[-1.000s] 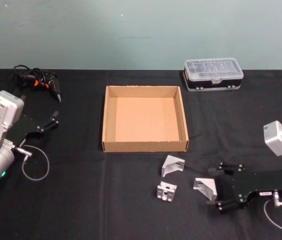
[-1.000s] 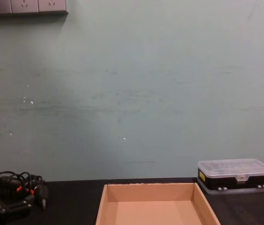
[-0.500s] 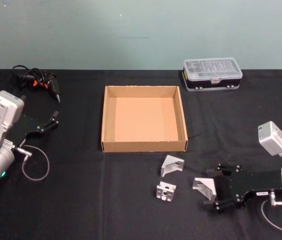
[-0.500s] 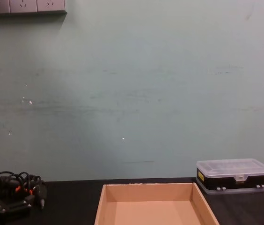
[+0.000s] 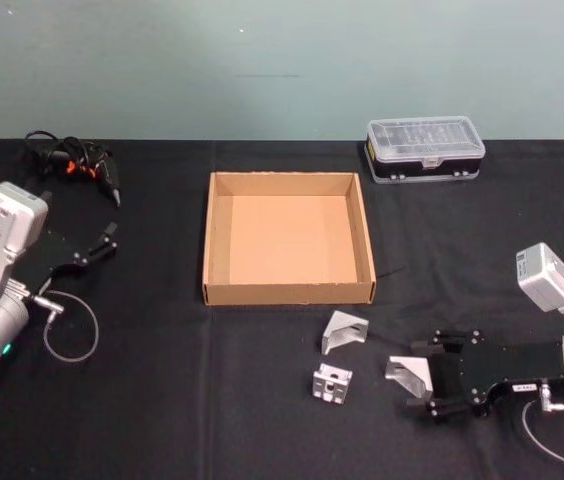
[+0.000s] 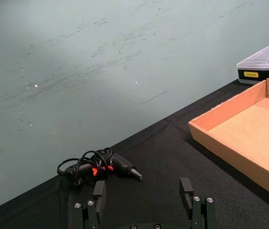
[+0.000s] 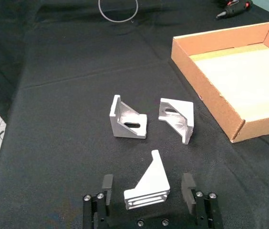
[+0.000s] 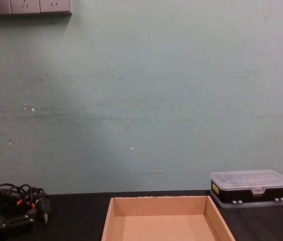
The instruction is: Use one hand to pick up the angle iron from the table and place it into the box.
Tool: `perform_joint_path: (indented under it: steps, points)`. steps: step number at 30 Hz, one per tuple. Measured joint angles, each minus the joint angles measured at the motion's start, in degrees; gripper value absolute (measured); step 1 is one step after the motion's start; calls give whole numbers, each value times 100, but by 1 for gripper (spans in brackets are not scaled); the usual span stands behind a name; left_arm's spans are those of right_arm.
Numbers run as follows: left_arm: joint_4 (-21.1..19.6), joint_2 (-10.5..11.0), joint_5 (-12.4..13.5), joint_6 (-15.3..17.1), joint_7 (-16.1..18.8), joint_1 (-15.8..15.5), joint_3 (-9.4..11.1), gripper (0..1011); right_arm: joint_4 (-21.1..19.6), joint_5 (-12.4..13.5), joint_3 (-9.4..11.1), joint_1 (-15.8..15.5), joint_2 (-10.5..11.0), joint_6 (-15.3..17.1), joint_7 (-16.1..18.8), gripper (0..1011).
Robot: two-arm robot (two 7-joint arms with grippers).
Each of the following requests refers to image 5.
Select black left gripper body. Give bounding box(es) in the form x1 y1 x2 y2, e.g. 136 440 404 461
13 227 89 297

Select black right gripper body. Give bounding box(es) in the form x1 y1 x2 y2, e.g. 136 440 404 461
429 341 564 417

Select black table cloth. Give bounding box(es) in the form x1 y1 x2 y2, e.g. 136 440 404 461
0 136 564 480

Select shallow brown cardboard tray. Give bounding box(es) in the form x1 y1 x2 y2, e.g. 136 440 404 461
202 171 378 307

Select clear plastic case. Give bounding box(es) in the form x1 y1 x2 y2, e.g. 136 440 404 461
364 115 487 185

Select silver metal corner bracket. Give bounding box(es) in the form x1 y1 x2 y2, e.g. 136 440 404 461
384 355 435 399
320 309 370 356

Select black corded tool orange parts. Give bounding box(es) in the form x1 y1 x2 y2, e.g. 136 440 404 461
21 130 123 209

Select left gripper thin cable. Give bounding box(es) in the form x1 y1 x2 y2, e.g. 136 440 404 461
30 291 101 364

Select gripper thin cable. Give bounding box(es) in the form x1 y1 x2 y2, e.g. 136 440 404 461
30 291 101 364
521 378 564 469

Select right gripper thin cable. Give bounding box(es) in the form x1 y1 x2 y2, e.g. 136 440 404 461
521 378 564 469

